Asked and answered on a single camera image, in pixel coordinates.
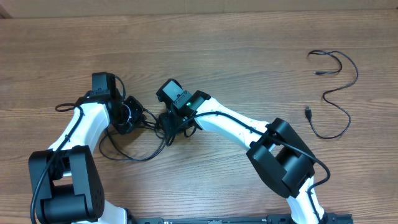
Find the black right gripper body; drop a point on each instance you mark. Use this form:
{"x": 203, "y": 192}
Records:
{"x": 168, "y": 123}

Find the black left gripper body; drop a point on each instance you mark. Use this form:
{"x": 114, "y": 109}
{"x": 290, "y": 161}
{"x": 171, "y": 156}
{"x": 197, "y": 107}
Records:
{"x": 129, "y": 114}

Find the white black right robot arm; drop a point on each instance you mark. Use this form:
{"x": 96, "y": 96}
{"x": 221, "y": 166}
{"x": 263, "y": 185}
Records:
{"x": 277, "y": 153}

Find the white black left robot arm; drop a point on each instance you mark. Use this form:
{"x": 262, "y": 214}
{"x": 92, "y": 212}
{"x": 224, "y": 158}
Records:
{"x": 66, "y": 185}

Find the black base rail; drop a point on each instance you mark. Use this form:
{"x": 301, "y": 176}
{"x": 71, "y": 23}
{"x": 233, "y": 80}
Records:
{"x": 270, "y": 219}

